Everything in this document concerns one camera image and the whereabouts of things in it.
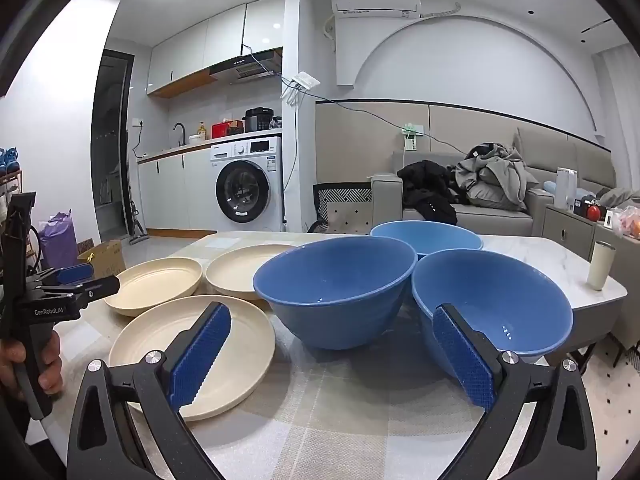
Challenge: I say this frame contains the white washing machine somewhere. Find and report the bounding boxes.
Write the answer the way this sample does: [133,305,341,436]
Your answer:
[210,136,284,233]

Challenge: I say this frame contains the shoe rack with shoes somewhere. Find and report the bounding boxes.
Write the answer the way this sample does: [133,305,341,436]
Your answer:
[0,147,22,196]

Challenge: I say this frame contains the black range hood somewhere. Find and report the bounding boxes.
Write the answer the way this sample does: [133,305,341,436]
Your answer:
[209,49,283,83]

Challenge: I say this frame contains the wall socket with charger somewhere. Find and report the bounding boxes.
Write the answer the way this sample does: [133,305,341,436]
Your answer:
[400,122,422,152]

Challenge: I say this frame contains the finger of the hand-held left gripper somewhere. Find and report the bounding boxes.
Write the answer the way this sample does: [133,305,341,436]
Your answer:
[30,262,94,289]
[37,276,121,306]

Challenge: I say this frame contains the purple bag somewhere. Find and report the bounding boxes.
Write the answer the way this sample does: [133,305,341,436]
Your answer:
[39,211,78,271]

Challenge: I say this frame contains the white lower cabinets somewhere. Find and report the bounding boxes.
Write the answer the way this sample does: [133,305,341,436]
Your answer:
[137,147,218,233]

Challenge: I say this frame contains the black jacket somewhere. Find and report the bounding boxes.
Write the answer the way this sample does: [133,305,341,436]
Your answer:
[397,160,458,226]

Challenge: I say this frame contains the grey sofa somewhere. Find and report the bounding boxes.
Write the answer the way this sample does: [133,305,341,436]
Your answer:
[371,125,616,238]

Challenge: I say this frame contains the grey blanket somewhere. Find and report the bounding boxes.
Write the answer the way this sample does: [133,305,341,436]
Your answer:
[597,186,640,211]

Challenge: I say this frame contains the bag of oranges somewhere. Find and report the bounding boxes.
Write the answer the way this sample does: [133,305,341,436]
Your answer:
[612,207,640,238]

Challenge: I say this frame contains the white marble table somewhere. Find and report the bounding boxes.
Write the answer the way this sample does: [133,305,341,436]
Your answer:
[450,234,628,356]

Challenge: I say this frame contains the black pressure cooker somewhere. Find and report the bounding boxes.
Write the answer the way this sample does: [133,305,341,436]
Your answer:
[243,106,276,133]

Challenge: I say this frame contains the white humidifier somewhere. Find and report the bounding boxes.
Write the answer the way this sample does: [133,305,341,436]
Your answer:
[555,167,578,211]

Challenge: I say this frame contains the cream tumbler cup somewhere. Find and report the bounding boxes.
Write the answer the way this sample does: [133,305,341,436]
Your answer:
[587,241,615,292]

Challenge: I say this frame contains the white cabinets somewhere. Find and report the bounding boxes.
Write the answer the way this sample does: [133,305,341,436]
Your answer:
[146,0,287,98]
[137,147,218,233]

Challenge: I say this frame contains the stick vacuum cleaner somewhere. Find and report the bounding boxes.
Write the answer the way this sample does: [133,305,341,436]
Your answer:
[125,150,151,246]

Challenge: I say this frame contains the white upper cabinets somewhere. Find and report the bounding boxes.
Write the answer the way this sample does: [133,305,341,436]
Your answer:
[146,0,287,98]

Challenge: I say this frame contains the white router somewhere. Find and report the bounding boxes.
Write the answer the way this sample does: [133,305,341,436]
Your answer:
[282,72,321,108]

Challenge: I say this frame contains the dark glass door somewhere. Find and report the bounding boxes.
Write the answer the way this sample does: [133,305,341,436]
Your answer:
[92,50,135,241]

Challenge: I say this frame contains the light blue bowl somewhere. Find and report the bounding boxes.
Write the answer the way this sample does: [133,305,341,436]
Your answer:
[370,220,484,261]

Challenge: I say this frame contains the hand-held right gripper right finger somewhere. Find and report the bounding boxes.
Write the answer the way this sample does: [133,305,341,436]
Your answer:
[432,303,598,480]

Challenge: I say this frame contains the person's left hand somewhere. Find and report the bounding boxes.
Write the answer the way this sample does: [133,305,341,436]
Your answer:
[0,331,64,403]

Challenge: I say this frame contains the dark blue bowl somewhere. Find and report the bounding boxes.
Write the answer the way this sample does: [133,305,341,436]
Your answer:
[411,249,575,368]
[253,237,419,351]

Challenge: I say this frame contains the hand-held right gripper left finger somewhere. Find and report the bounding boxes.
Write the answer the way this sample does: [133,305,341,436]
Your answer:
[66,301,232,480]

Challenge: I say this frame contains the grey jacket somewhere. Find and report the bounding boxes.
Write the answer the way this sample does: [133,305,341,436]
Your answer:
[455,142,538,211]

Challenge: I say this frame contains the white air conditioner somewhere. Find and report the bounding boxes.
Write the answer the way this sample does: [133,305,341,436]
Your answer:
[331,0,422,20]

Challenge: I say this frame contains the checked tablecloth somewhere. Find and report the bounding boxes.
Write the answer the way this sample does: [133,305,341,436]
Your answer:
[50,232,551,480]

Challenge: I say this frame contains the cardboard box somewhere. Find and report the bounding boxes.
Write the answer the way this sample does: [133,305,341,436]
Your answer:
[77,240,126,278]

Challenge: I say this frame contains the grey side cabinet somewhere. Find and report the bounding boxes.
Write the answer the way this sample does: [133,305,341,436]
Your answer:
[542,204,640,351]

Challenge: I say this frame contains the cream plate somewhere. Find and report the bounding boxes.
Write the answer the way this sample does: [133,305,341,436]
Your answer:
[108,295,277,422]
[205,244,301,301]
[104,257,203,317]

